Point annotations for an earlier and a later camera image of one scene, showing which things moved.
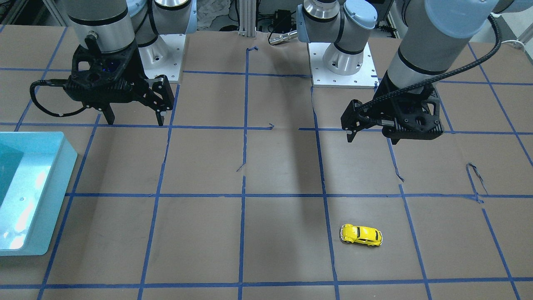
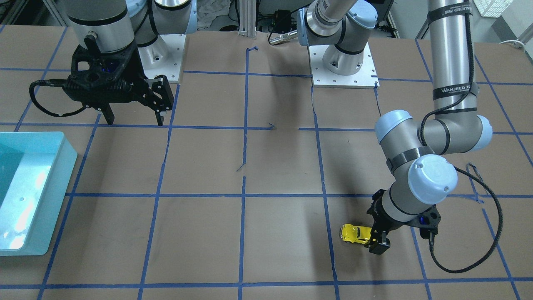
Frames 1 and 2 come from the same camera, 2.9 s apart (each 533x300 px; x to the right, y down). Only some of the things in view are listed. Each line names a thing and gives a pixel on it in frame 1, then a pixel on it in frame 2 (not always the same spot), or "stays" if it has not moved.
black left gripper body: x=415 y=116 -> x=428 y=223
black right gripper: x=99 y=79 stays
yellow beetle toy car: x=349 y=233 stays
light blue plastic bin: x=36 y=169 stays
